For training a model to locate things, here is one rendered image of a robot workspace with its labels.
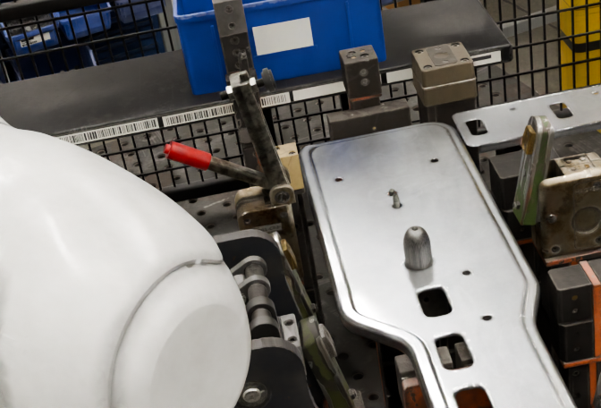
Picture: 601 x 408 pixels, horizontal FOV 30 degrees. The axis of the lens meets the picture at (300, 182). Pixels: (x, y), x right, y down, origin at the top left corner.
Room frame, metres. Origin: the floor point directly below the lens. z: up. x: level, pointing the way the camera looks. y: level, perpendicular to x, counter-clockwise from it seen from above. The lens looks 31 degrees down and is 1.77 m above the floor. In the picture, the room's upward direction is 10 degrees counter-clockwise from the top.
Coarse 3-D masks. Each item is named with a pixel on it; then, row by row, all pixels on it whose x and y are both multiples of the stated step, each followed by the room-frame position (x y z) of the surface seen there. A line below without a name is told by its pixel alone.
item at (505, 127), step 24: (552, 96) 1.39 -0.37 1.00; (576, 96) 1.38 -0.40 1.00; (600, 96) 1.37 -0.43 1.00; (456, 120) 1.37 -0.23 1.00; (480, 120) 1.36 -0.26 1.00; (504, 120) 1.35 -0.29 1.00; (528, 120) 1.34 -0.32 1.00; (552, 120) 1.32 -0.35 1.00; (576, 120) 1.31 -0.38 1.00; (600, 120) 1.30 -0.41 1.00; (480, 144) 1.29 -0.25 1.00; (504, 144) 1.29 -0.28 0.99
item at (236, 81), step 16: (240, 80) 1.17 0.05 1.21; (256, 80) 1.18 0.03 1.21; (272, 80) 1.17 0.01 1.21; (224, 96) 1.17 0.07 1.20; (240, 96) 1.16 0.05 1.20; (256, 96) 1.19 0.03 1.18; (256, 112) 1.16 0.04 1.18; (256, 128) 1.16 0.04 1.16; (256, 144) 1.16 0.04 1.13; (272, 144) 1.16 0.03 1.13; (272, 160) 1.16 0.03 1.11; (272, 176) 1.16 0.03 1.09
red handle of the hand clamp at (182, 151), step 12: (168, 144) 1.17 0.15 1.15; (180, 144) 1.17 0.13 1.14; (168, 156) 1.16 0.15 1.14; (180, 156) 1.16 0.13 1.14; (192, 156) 1.16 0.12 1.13; (204, 156) 1.17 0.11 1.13; (204, 168) 1.16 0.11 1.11; (216, 168) 1.17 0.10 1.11; (228, 168) 1.17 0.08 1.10; (240, 168) 1.17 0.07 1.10; (240, 180) 1.17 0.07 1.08; (252, 180) 1.17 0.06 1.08; (264, 180) 1.17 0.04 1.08
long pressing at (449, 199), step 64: (448, 128) 1.36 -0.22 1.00; (320, 192) 1.24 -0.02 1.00; (384, 192) 1.22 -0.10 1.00; (448, 192) 1.19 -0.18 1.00; (384, 256) 1.08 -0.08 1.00; (448, 256) 1.06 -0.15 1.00; (512, 256) 1.04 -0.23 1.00; (384, 320) 0.96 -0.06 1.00; (448, 320) 0.94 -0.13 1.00; (512, 320) 0.92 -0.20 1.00; (448, 384) 0.84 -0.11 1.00; (512, 384) 0.83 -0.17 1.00
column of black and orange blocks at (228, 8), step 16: (224, 0) 1.47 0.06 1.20; (240, 0) 1.46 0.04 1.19; (224, 16) 1.46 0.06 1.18; (240, 16) 1.46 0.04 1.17; (224, 32) 1.46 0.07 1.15; (240, 32) 1.46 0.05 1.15; (224, 48) 1.46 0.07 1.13; (240, 48) 1.46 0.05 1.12; (240, 112) 1.46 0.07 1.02; (240, 128) 1.46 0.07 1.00; (256, 160) 1.46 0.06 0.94
